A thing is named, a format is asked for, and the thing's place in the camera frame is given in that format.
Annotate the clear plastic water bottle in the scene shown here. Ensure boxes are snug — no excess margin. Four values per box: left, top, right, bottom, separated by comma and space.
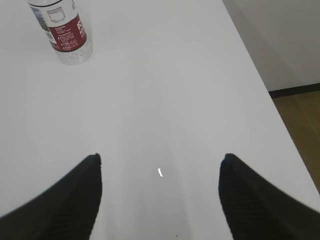
27, 0, 93, 66

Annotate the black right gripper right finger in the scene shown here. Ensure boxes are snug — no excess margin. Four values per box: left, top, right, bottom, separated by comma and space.
218, 153, 320, 240

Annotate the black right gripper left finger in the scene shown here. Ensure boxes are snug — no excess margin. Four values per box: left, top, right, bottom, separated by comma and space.
0, 153, 103, 240

